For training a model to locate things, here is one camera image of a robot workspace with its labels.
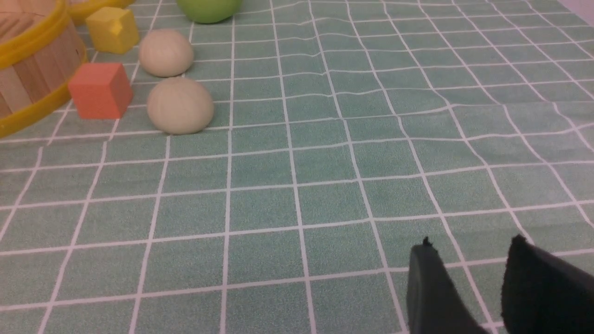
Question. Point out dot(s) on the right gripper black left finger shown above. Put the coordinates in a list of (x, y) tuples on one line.
[(433, 303)]

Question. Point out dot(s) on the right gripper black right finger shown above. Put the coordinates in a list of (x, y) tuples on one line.
[(543, 294)]

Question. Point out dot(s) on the white bun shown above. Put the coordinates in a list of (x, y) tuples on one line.
[(165, 53), (180, 106)]

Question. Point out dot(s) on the woven bamboo steamer lid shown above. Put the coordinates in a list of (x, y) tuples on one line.
[(79, 10)]

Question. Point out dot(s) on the bamboo steamer tray yellow rim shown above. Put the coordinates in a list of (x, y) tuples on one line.
[(40, 52)]

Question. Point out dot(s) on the green checkered tablecloth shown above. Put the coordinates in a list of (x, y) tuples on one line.
[(345, 131)]

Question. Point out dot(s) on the green apple toy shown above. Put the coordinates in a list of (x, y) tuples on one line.
[(208, 12)]

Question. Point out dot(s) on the orange cube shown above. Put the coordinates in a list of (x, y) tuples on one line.
[(101, 91)]

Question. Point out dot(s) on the yellow cube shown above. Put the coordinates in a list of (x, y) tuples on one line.
[(113, 30)]

